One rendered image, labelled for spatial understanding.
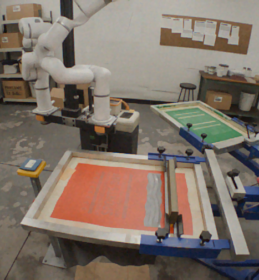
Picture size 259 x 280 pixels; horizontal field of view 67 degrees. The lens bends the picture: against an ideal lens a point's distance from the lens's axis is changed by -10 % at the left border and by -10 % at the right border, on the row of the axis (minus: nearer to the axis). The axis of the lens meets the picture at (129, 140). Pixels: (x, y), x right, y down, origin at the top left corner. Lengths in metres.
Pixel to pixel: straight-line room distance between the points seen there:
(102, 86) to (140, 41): 3.42
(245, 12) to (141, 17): 2.05
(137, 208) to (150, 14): 4.00
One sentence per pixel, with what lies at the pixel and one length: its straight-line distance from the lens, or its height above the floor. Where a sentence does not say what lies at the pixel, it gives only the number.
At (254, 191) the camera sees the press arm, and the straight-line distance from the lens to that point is 1.11.
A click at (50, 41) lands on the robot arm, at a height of 1.61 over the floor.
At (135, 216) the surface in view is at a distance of 0.95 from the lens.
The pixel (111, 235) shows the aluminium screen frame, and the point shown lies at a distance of 0.85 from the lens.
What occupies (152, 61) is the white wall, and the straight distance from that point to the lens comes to 4.60.
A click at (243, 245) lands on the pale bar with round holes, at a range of 0.87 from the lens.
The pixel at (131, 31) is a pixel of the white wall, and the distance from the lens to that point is 4.57.
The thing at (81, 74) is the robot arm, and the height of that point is 1.44.
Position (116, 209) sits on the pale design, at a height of 0.96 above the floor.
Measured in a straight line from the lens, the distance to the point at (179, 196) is 1.07.
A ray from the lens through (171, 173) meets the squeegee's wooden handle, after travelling 1.03.
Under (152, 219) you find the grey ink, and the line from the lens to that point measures 0.94.
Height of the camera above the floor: 1.69
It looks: 30 degrees down
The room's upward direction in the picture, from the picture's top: 2 degrees clockwise
